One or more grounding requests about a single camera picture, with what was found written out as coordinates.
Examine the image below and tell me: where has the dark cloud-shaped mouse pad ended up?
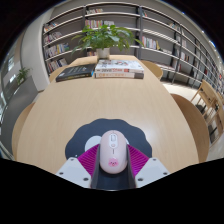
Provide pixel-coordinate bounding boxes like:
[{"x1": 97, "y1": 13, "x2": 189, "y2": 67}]
[{"x1": 64, "y1": 118, "x2": 153, "y2": 190}]

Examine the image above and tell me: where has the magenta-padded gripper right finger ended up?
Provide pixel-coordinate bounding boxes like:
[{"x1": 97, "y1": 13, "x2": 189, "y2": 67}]
[{"x1": 126, "y1": 143, "x2": 171, "y2": 189}]

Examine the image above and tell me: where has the grey shelf unit with books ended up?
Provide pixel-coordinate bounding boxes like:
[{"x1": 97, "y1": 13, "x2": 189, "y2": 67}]
[{"x1": 41, "y1": 1, "x2": 224, "y2": 98}]

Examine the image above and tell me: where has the white red-spined book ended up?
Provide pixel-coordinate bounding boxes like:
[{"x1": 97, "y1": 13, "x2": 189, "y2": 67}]
[{"x1": 94, "y1": 70, "x2": 145, "y2": 80}]

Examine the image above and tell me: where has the green plant in white pot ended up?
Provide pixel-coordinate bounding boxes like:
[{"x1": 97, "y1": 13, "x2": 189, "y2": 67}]
[{"x1": 71, "y1": 23, "x2": 144, "y2": 61}]

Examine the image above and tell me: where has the black book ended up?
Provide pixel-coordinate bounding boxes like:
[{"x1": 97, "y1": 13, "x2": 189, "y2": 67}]
[{"x1": 55, "y1": 63, "x2": 97, "y2": 83}]

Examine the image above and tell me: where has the pink computer mouse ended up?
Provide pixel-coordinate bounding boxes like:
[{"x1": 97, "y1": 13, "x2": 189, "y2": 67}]
[{"x1": 98, "y1": 130, "x2": 129, "y2": 175}]

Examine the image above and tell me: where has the group of ceiling lights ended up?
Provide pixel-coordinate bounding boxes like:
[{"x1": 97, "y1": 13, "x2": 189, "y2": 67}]
[{"x1": 199, "y1": 29, "x2": 218, "y2": 49}]

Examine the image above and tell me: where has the green plant on grey counter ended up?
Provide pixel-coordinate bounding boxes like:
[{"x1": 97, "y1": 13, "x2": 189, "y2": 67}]
[{"x1": 14, "y1": 67, "x2": 31, "y2": 86}]

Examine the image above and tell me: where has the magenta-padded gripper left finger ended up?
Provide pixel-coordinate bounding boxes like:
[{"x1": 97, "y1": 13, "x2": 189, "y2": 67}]
[{"x1": 55, "y1": 143, "x2": 102, "y2": 190}]

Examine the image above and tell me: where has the white printed book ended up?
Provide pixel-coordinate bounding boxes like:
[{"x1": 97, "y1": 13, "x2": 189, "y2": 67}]
[{"x1": 94, "y1": 59, "x2": 145, "y2": 74}]

